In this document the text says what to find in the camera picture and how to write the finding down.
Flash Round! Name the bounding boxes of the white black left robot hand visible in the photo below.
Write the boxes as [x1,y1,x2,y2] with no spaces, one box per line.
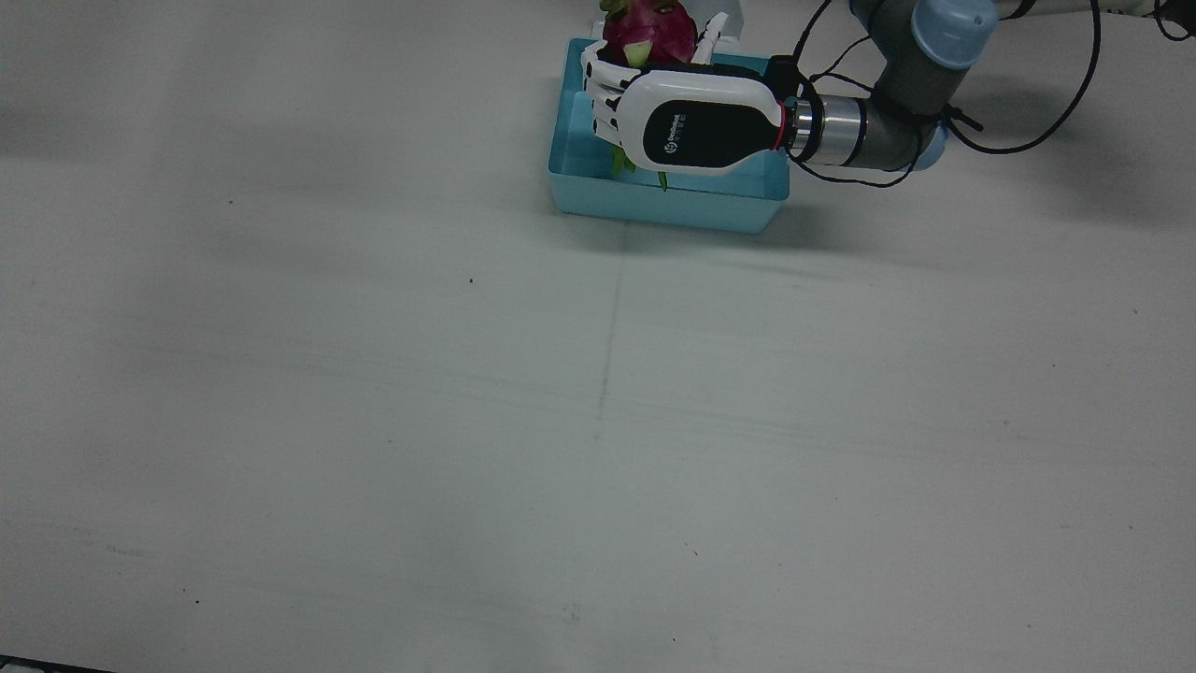
[579,11,790,179]

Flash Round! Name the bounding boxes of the pink dragon fruit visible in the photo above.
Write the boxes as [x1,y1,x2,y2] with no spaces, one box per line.
[598,0,700,193]

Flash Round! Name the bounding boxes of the light blue plastic bin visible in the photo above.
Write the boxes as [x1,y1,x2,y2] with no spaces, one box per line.
[547,37,790,235]

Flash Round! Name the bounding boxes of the black wrist connector bracket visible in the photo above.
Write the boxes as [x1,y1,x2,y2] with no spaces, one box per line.
[768,54,804,99]

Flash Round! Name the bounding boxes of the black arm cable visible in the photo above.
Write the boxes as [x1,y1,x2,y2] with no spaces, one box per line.
[790,0,1196,188]

